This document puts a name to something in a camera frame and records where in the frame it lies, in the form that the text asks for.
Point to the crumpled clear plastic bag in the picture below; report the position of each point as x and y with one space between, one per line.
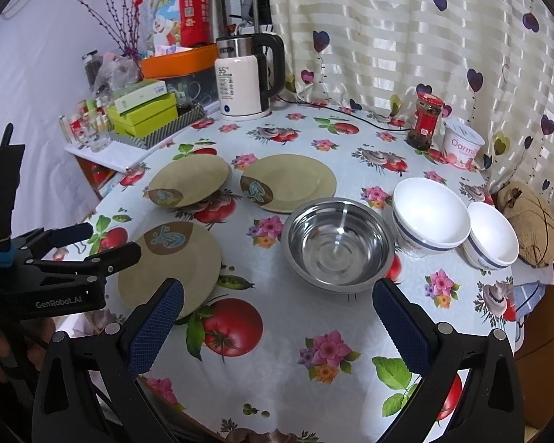
116 73

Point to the white electric kettle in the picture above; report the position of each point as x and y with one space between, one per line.
250 70

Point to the folded blue cloth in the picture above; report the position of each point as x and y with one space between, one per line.
527 297

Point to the fruit print tablecloth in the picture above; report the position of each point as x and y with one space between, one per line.
267 355

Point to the white side shelf board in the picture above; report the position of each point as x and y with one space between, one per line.
116 156

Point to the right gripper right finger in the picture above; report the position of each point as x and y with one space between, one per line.
489 408

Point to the large white bowl blue stripe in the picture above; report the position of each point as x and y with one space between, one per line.
429 218

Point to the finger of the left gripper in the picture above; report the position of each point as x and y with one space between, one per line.
97 267
40 242

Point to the beige plate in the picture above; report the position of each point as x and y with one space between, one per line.
181 250
188 181
281 183

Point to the small white bowl blue stripe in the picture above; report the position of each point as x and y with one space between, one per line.
492 243

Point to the red lid sauce jar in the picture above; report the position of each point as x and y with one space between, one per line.
427 113

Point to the white green flat box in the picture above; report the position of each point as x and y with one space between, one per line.
140 93

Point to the heart pattern curtain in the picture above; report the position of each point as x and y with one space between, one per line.
490 61

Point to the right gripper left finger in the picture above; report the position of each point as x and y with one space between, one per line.
88 388

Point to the red snack bag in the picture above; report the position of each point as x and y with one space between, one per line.
178 25

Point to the striped chevron tray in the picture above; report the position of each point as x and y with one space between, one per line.
156 137

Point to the lime green box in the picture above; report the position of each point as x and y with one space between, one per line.
145 119

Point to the stainless steel bowl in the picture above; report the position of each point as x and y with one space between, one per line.
338 245

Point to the purple flower branches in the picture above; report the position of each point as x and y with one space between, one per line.
121 19

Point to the person's left hand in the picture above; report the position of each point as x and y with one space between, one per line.
37 335

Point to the clear glass mug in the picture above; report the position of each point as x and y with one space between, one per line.
94 134

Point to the pink white yogurt tub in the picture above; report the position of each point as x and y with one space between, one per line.
460 144

